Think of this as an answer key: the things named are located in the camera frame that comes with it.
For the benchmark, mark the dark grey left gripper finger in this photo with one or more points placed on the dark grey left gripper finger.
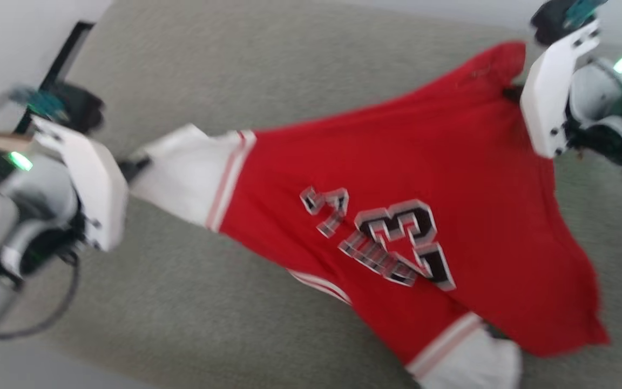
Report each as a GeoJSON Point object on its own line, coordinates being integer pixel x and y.
{"type": "Point", "coordinates": [134, 167]}

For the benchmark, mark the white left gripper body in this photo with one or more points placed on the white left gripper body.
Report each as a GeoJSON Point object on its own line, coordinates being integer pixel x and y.
{"type": "Point", "coordinates": [97, 189]}

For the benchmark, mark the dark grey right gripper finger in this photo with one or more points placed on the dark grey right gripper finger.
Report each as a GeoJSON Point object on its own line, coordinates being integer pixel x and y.
{"type": "Point", "coordinates": [513, 93]}

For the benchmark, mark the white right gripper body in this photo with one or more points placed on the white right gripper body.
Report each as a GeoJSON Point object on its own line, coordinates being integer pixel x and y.
{"type": "Point", "coordinates": [546, 97]}

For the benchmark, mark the red and white jersey garment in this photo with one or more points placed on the red and white jersey garment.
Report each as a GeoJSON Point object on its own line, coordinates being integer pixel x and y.
{"type": "Point", "coordinates": [397, 151]}

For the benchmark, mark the black skirting strip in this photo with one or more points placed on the black skirting strip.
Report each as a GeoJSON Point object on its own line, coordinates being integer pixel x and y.
{"type": "Point", "coordinates": [68, 48]}

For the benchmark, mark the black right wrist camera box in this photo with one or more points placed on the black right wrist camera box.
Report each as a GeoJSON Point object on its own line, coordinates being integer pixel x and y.
{"type": "Point", "coordinates": [551, 19]}

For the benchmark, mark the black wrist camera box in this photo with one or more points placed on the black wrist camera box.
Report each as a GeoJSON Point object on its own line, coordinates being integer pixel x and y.
{"type": "Point", "coordinates": [79, 108]}
{"type": "Point", "coordinates": [551, 19]}

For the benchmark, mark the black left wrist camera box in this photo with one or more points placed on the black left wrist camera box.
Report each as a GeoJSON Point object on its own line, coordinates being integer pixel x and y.
{"type": "Point", "coordinates": [79, 108]}

